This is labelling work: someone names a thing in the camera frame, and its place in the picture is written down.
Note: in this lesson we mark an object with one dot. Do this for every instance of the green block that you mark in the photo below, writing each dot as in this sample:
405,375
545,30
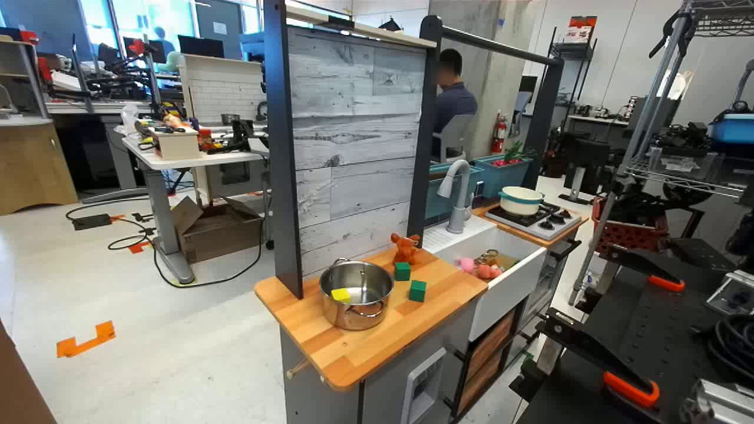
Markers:
402,272
417,291

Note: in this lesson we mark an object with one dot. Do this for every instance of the yellow block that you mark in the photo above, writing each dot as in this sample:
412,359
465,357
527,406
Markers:
341,295

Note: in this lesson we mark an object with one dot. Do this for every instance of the white toy sink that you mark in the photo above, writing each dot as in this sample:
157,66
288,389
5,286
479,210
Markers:
511,282

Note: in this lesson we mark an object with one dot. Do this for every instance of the orange plush toy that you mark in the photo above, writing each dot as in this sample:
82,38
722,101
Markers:
405,248

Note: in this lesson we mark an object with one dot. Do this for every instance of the teal plastic bin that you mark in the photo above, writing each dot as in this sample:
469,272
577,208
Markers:
500,175
443,200

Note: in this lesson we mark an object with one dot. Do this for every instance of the toy kitchen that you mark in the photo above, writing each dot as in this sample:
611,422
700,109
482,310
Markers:
353,147

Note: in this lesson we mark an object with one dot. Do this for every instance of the grey toy tap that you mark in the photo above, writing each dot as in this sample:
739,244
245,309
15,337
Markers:
459,200

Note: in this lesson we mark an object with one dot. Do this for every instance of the steel pot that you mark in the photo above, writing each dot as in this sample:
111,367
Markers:
353,315

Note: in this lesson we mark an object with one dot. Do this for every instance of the grey chair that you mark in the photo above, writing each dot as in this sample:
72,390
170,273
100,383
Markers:
456,135

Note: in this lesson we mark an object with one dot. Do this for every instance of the pink plush toy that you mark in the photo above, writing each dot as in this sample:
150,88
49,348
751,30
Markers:
484,271

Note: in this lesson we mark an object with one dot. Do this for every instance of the person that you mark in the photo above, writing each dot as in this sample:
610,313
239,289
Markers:
453,100

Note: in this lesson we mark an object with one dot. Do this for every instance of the white and teal pot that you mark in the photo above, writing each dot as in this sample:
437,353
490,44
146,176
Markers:
521,201

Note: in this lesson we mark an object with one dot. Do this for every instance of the red fire extinguisher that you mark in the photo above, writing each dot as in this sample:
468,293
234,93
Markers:
499,134

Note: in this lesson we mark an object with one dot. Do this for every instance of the open cardboard box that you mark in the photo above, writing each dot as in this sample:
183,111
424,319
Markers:
221,232

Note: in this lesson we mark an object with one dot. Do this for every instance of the toy stove burner plate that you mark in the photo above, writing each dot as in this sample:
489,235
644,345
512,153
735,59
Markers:
548,227

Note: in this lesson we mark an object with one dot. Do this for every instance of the toy dishwasher door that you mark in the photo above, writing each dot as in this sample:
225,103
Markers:
423,386

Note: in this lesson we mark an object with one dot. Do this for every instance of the toy oven door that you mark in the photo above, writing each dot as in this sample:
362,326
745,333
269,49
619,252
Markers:
542,288

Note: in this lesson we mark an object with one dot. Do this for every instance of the wooden drawer front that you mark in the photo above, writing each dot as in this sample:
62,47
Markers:
486,359

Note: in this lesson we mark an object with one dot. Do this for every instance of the white brick panel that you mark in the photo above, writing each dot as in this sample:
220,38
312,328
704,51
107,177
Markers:
221,88

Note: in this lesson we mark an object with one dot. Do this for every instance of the white box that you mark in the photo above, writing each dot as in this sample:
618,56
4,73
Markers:
177,144

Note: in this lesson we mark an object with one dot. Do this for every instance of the white standing desk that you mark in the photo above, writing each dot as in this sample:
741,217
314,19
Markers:
165,171

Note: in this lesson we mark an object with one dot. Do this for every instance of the black monitor on stand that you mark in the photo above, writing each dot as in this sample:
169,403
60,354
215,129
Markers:
586,156

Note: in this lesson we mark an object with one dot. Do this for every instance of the red crate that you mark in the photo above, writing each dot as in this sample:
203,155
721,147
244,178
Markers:
627,235

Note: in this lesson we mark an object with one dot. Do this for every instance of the black shelf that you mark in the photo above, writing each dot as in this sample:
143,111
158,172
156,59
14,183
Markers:
574,53

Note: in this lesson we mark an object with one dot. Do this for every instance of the black power brick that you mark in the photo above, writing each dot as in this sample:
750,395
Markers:
91,222

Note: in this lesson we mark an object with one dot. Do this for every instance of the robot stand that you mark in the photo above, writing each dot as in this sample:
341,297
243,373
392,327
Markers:
636,335

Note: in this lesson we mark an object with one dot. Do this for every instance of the wooden cabinet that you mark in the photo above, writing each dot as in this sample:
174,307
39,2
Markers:
32,168

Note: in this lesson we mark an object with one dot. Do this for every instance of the blue plastic bin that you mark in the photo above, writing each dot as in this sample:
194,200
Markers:
733,129

